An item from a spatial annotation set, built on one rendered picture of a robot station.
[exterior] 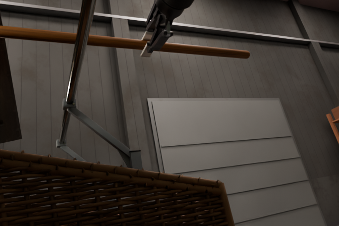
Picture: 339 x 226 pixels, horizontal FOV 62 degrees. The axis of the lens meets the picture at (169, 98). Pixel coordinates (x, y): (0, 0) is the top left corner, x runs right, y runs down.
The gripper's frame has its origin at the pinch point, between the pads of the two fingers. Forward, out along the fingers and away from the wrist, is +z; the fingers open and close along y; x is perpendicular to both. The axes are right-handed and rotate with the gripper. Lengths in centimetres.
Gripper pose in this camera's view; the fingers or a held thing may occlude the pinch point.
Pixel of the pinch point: (147, 44)
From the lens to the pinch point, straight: 87.4
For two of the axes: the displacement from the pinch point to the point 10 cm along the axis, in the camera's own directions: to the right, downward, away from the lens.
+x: 9.0, 0.0, 4.3
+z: -3.9, 4.3, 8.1
